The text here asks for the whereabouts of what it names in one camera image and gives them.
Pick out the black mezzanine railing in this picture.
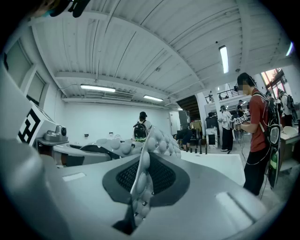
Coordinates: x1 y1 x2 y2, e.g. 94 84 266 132
205 89 240 104

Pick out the white ceiling air vent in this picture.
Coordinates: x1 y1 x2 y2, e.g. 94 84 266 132
104 91 134 101

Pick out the stack of dark crates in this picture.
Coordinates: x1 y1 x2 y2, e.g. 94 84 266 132
178 110 191 129

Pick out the white bathtub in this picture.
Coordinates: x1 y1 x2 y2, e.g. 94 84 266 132
180 151 246 187

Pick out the frosted glass window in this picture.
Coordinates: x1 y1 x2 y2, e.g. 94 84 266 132
6 41 32 89
27 72 46 103

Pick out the dark staircase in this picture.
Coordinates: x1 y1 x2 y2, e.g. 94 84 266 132
175 95 200 118

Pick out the black and green backpack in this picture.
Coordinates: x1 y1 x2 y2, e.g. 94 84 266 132
133 121 149 143

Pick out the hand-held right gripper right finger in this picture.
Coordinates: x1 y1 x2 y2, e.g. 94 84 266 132
138 152 268 240

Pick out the white door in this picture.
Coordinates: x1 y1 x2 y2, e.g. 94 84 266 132
169 111 180 135

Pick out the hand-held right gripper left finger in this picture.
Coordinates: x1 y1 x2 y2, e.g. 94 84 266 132
45 152 141 240

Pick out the large glass window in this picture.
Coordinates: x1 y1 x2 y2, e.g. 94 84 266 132
261 67 288 94

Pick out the black cabinet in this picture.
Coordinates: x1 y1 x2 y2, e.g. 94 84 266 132
205 116 220 147

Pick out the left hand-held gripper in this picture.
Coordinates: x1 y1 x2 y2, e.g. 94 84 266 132
17 100 112 168

